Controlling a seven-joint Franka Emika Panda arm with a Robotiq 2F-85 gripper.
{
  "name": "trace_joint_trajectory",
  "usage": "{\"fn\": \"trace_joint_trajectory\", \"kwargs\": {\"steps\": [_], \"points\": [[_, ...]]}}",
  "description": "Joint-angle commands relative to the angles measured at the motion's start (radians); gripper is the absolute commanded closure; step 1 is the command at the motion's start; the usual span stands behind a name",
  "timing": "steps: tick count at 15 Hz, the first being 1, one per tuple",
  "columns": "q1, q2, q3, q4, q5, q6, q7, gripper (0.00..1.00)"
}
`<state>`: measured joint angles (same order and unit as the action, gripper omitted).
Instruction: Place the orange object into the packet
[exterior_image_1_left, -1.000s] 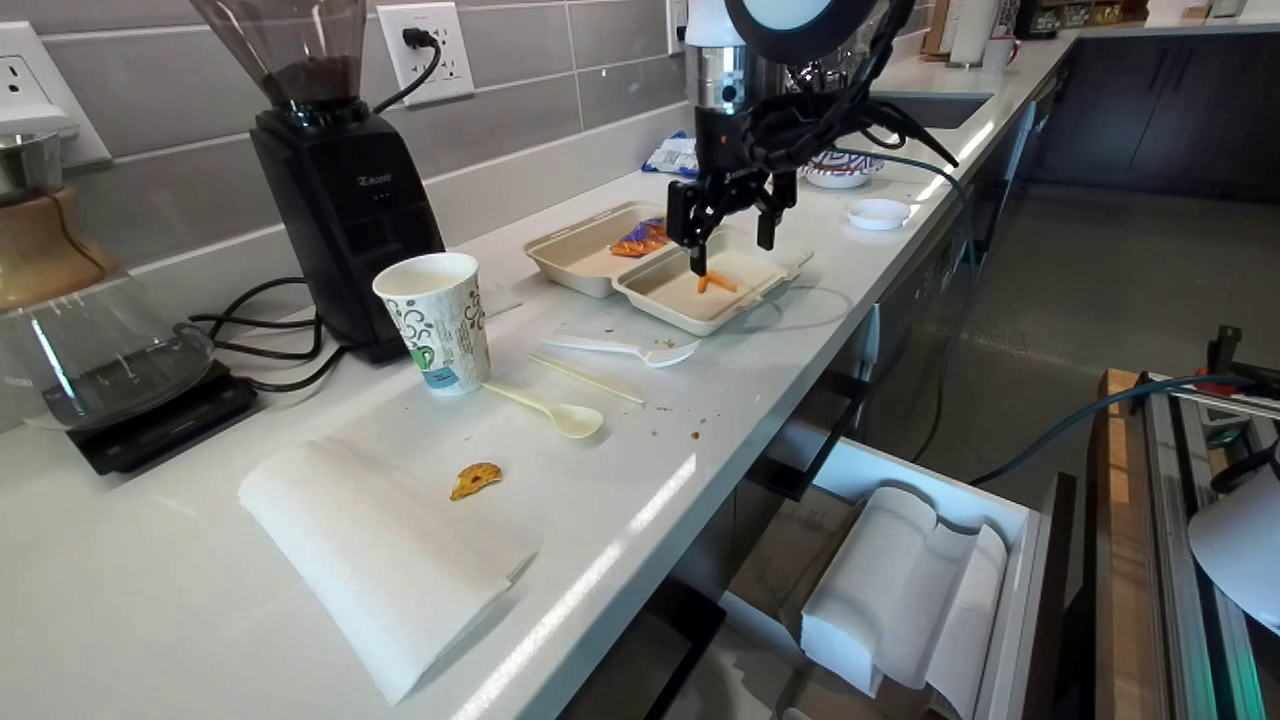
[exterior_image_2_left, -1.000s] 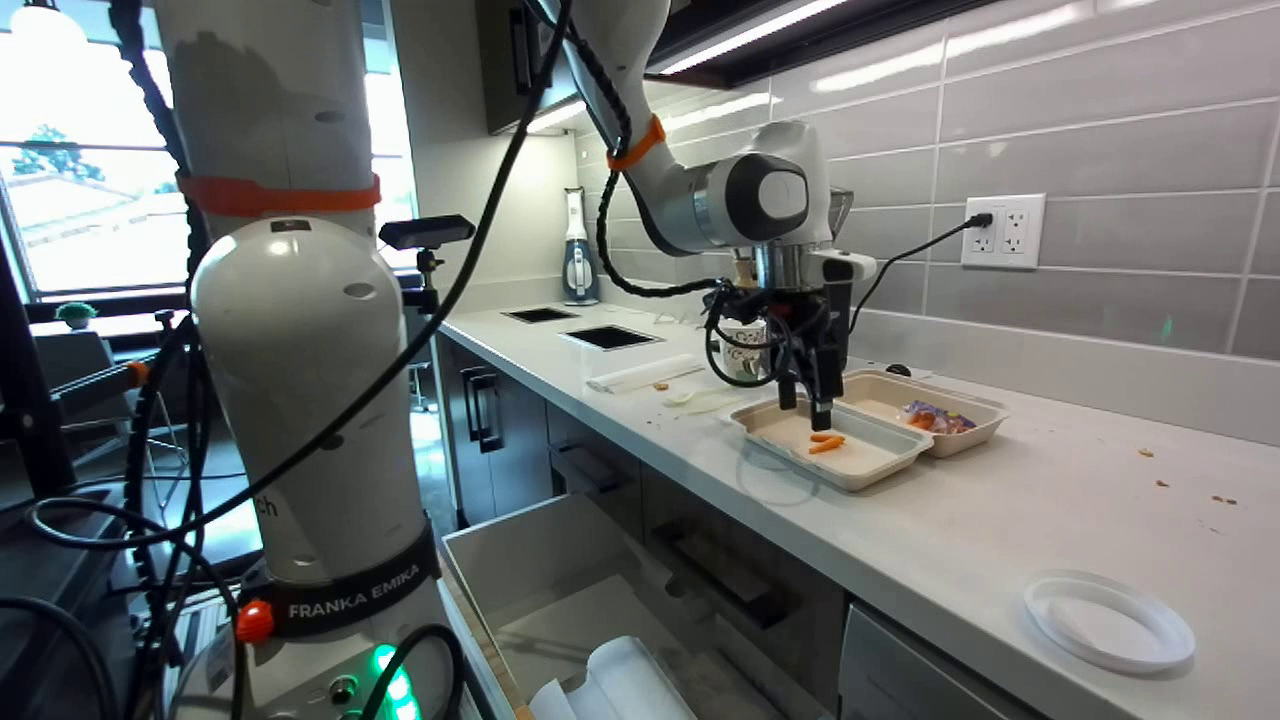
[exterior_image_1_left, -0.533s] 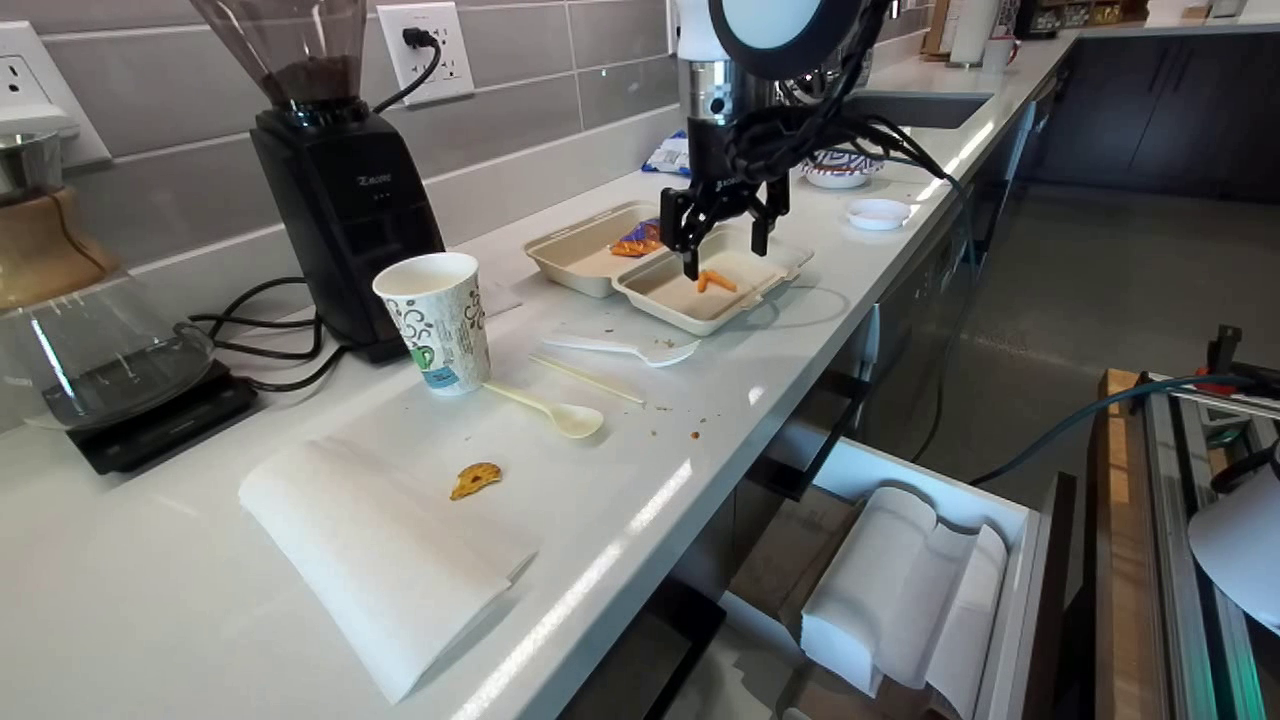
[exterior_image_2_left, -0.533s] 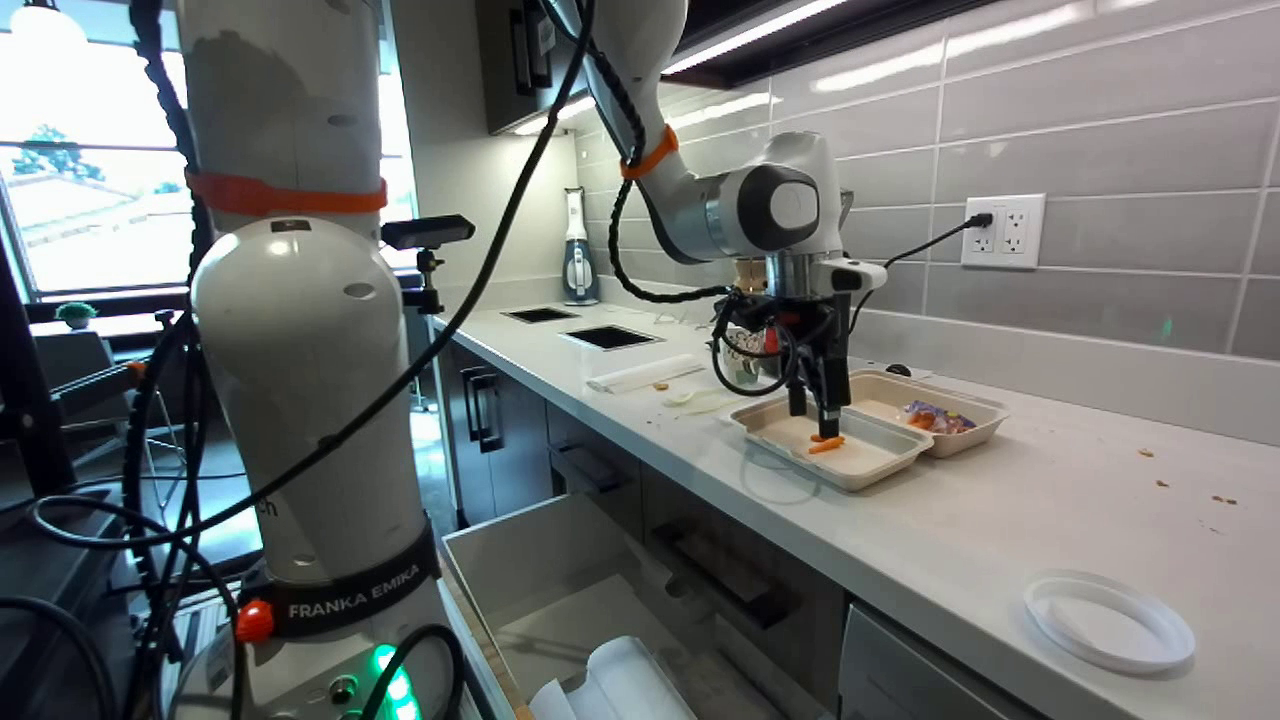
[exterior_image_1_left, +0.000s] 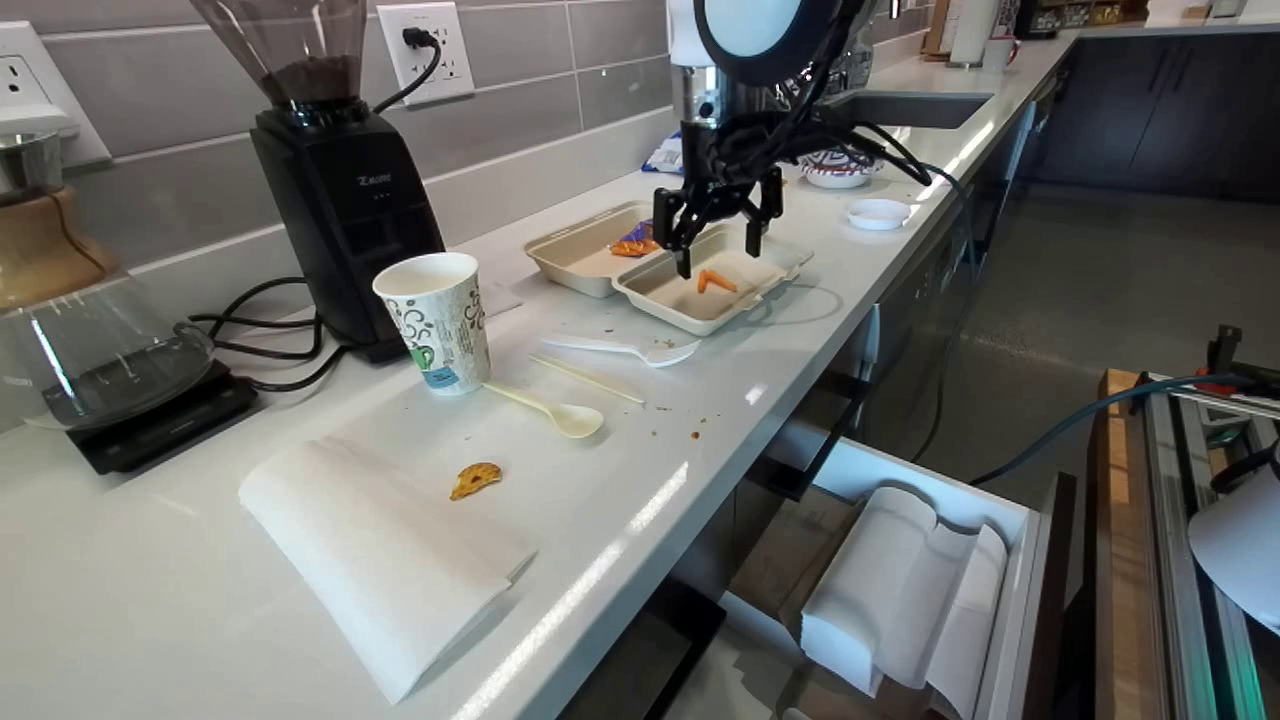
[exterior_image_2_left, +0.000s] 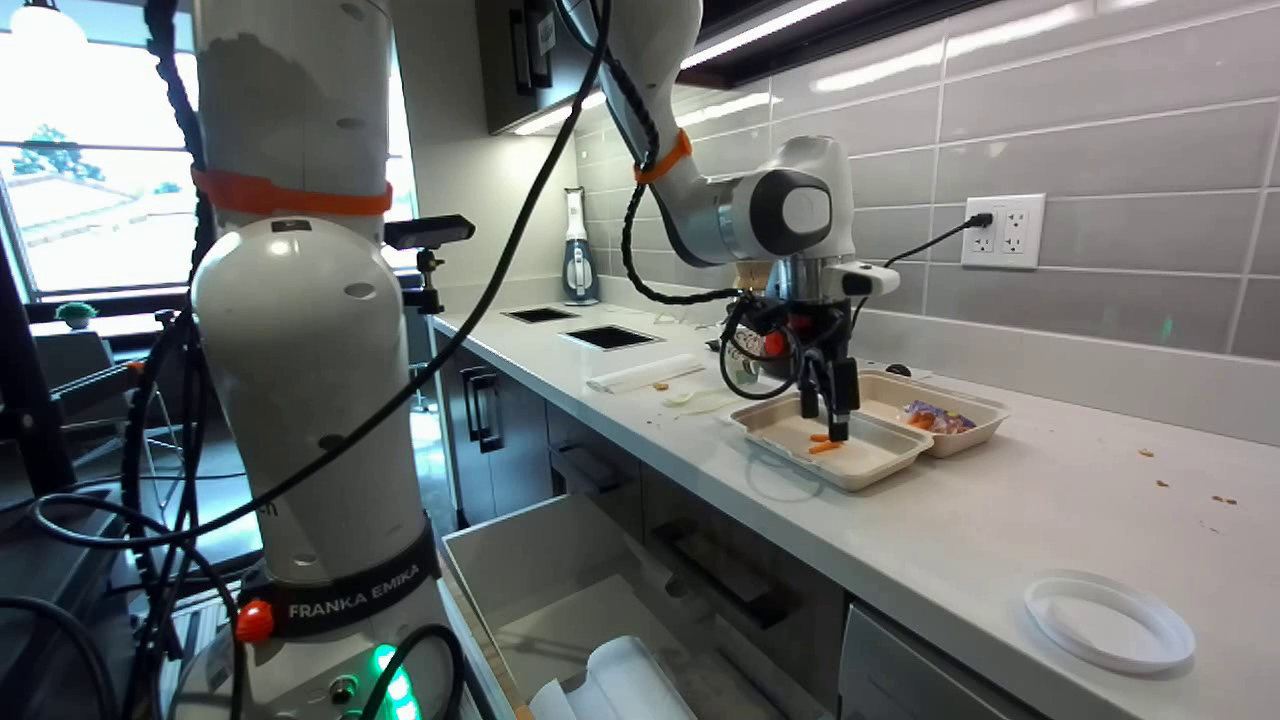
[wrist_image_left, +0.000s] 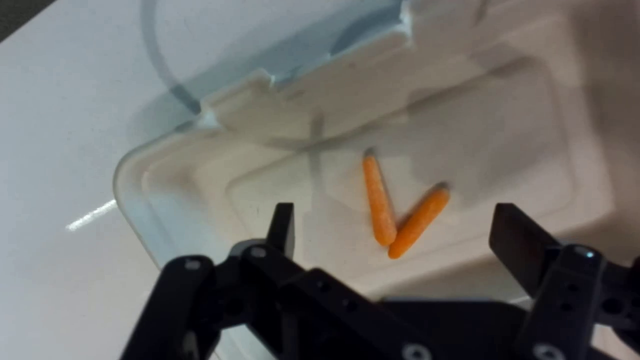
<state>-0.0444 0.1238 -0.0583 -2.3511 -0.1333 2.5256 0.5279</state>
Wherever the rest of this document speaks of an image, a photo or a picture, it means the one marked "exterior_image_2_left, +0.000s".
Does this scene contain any black coffee grinder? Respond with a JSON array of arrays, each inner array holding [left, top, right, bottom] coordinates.
[[761, 295, 803, 393]]

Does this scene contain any black grinder power cable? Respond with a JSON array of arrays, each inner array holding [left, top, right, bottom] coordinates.
[[875, 207, 999, 270]]

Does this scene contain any white double wall outlet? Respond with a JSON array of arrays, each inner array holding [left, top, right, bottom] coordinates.
[[955, 190, 1053, 277]]

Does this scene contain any patterned paper cup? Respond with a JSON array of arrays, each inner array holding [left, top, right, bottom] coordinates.
[[721, 315, 772, 393]]

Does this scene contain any black braided cable sleeve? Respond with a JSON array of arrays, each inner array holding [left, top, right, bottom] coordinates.
[[134, 0, 225, 292]]

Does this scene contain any grey under-counter cabinet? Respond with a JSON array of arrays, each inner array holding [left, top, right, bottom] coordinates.
[[430, 332, 554, 532]]

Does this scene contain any beige clamshell takeout container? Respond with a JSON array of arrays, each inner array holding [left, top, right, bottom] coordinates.
[[722, 367, 1011, 496]]

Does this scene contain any white framed black square inset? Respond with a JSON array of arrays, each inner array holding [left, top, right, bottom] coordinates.
[[561, 319, 668, 379]]

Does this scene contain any black camera on tripod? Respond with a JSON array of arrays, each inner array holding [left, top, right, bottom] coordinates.
[[379, 210, 481, 315]]

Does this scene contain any red round knob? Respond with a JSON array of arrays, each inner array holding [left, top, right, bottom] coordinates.
[[231, 596, 279, 649]]

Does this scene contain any open white drawer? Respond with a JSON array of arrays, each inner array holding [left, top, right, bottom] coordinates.
[[437, 488, 854, 720]]

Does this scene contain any bright window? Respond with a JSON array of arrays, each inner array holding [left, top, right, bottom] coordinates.
[[0, 0, 205, 304]]

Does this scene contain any slim clear bottle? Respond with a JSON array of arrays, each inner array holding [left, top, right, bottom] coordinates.
[[554, 183, 603, 306]]

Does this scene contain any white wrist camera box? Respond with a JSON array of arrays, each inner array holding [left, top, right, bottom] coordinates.
[[835, 260, 903, 300]]

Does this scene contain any white paper roll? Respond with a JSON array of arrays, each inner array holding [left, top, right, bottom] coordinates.
[[528, 630, 694, 720]]

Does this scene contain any dark upper wall cabinet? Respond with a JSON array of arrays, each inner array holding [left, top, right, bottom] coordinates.
[[470, 0, 854, 136]]

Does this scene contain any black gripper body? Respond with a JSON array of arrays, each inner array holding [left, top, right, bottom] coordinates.
[[776, 292, 872, 367]]

